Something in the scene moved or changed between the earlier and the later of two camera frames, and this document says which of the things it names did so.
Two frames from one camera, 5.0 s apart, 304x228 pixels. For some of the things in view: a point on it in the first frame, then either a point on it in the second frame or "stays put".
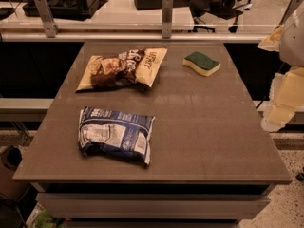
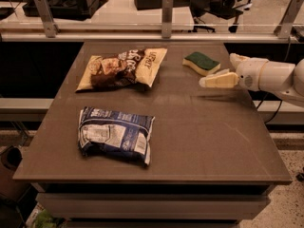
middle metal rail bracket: [167, 9] stays put
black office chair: [222, 4] stays put
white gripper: [293, 43] -> [250, 72]
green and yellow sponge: [202, 64] stays put
